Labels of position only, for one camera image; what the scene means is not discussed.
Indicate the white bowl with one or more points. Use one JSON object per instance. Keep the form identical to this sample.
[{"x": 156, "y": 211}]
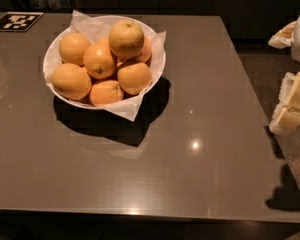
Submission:
[{"x": 50, "y": 59}]

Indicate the back right hidden orange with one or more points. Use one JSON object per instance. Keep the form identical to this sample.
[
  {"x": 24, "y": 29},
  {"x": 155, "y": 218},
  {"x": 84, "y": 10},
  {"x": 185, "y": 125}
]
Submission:
[{"x": 146, "y": 51}]

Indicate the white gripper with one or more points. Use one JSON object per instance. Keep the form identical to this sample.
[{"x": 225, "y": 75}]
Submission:
[{"x": 286, "y": 118}]

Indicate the white paper liner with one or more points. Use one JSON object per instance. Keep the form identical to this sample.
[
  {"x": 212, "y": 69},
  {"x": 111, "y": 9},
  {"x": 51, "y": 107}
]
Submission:
[{"x": 90, "y": 27}]

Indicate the black white fiducial marker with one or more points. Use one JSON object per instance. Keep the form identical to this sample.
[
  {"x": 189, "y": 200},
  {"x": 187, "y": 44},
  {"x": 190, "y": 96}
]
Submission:
[{"x": 18, "y": 21}]

